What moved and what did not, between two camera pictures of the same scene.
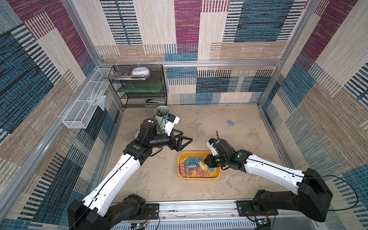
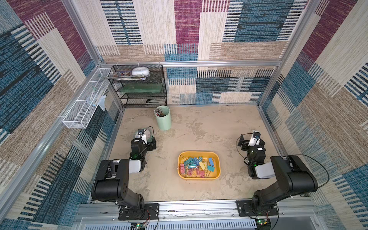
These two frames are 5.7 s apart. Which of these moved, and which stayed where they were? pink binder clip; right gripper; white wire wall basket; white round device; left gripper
Moved: right gripper; left gripper
Stayed: white wire wall basket; pink binder clip; white round device
